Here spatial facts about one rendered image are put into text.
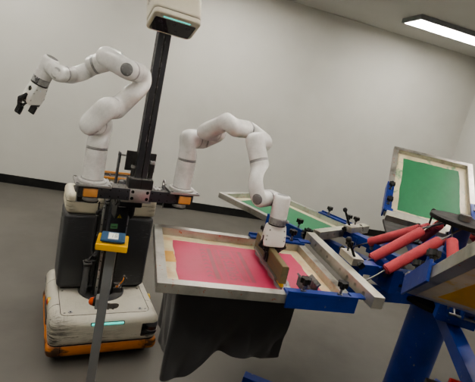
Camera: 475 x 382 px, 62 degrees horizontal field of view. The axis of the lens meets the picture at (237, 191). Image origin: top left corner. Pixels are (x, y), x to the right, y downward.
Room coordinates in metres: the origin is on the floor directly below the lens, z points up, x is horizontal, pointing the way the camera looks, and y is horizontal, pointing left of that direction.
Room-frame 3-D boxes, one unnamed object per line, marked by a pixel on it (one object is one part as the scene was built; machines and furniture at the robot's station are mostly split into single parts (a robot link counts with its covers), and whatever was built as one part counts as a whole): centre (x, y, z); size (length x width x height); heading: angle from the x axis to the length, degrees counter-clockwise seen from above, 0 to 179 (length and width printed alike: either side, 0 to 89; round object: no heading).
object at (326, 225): (2.54, -0.47, 1.05); 1.08 x 0.61 x 0.23; 46
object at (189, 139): (1.99, 0.28, 1.37); 0.13 x 0.10 x 0.16; 147
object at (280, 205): (1.70, -0.17, 1.24); 0.15 x 0.10 x 0.11; 59
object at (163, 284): (1.62, -0.10, 0.97); 0.79 x 0.58 x 0.04; 106
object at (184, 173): (2.00, 0.29, 1.21); 0.16 x 0.13 x 0.15; 29
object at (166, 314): (1.54, 0.18, 0.74); 0.45 x 0.03 x 0.43; 16
